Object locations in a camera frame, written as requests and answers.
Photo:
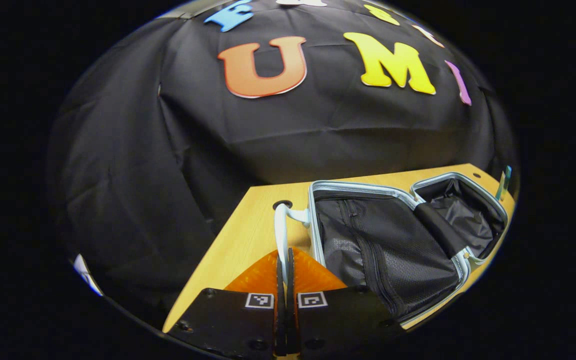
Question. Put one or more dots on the light blue suitcase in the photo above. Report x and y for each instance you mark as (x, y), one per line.
(393, 250)

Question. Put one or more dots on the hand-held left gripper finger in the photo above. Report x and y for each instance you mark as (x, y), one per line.
(280, 320)
(291, 320)

